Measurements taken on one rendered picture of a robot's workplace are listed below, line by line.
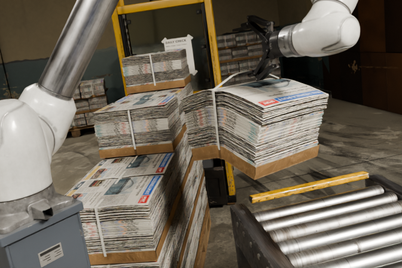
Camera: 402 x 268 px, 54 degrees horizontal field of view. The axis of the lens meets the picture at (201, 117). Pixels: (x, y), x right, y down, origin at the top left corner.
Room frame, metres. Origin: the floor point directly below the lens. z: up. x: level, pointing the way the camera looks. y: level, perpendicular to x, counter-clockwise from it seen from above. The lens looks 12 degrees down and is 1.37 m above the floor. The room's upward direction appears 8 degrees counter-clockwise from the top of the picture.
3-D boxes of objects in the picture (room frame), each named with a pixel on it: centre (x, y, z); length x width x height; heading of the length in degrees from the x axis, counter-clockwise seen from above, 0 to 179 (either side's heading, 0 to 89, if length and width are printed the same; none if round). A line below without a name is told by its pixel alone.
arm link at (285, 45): (1.11, -0.29, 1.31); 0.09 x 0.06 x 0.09; 124
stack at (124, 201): (1.87, 0.33, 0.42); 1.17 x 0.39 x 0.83; 172
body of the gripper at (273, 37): (1.17, -0.25, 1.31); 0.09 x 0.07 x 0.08; 34
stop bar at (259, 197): (1.27, -0.34, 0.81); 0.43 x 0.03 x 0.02; 100
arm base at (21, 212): (0.91, 0.45, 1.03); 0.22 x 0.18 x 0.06; 47
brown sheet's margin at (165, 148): (2.00, 0.32, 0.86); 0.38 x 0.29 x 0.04; 81
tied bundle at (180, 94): (2.30, 0.28, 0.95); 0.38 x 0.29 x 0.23; 81
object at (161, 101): (2.00, 0.32, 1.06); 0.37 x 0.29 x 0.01; 81
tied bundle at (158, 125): (2.00, 0.32, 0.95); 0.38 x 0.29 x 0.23; 81
